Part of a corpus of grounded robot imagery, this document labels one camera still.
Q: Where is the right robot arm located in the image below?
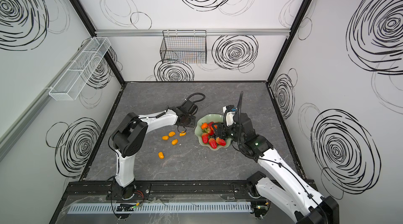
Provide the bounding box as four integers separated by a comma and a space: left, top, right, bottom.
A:
208, 112, 340, 224

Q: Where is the light green wavy fruit bowl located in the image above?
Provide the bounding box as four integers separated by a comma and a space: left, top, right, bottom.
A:
194, 114, 233, 151

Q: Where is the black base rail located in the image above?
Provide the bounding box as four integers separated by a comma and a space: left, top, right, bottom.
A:
63, 180, 257, 200

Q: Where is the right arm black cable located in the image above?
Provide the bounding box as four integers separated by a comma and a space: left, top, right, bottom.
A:
223, 91, 253, 162

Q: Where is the black wire wall basket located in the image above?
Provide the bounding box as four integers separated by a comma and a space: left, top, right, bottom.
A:
160, 30, 207, 64

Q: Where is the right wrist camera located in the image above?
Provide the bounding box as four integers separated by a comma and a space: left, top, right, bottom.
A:
223, 105, 237, 128

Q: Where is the white mesh wall shelf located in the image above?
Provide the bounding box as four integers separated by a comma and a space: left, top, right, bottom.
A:
48, 37, 111, 101

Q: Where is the white slotted cable duct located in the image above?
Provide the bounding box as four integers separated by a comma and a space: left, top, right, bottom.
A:
67, 202, 253, 214

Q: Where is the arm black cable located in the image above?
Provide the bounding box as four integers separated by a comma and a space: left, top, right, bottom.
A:
184, 92, 206, 105
223, 91, 253, 162

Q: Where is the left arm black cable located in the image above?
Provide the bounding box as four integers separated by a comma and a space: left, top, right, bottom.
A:
184, 92, 206, 105

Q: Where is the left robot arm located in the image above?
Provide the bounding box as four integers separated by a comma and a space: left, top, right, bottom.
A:
111, 99, 198, 188

